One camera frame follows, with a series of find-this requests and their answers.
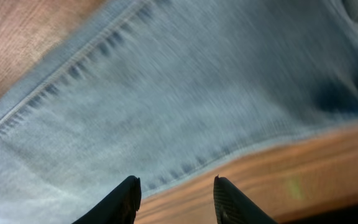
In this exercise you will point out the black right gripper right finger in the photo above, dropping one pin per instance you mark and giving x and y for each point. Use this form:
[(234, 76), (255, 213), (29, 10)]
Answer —
[(234, 207)]

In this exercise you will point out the light blue denim jeans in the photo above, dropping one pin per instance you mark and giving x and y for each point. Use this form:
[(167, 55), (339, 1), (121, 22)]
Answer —
[(166, 90)]

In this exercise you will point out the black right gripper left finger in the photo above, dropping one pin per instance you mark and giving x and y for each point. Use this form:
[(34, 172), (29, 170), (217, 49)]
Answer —
[(118, 207)]

